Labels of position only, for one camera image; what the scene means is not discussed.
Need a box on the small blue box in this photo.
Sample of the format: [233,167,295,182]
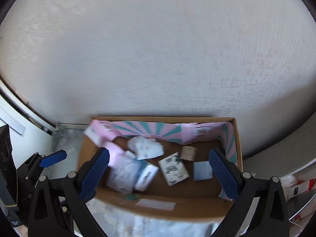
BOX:
[193,161,213,181]

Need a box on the clear plastic blister pack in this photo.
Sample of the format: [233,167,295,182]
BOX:
[107,151,141,194]

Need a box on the beige round jar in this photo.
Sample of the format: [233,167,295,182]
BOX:
[180,146,198,162]

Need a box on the pink fluffy cloth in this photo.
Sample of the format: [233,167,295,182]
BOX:
[102,141,125,167]

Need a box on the floral tissue pack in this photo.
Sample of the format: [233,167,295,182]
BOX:
[158,152,190,186]

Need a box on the white blue medicine box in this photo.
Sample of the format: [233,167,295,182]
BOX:
[134,160,159,192]

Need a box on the white patterned sock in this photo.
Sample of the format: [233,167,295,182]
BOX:
[127,136,165,160]

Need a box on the floral grey bed sheet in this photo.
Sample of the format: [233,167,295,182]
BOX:
[49,124,220,236]

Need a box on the white wardrobe door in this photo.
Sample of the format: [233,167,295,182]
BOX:
[1,81,55,167]

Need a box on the pink teal cardboard box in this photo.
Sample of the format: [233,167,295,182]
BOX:
[78,117,243,221]

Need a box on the red white box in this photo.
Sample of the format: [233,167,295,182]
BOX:
[281,171,315,201]

